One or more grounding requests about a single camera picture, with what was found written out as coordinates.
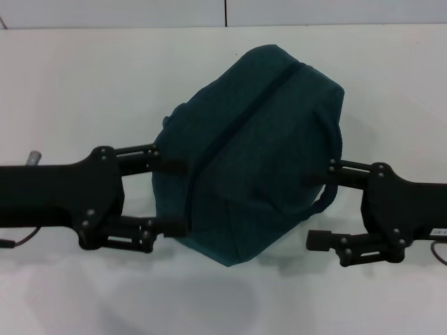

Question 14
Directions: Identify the dark teal insulated lunch bag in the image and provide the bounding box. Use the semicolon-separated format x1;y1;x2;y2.
152;44;346;269

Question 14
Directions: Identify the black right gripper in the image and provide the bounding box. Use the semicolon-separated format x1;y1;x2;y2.
302;159;447;269

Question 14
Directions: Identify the grey right arm cable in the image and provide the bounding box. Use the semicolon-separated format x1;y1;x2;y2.
430;240;447;265

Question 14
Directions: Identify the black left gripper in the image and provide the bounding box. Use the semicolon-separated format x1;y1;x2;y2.
0;143;189;253

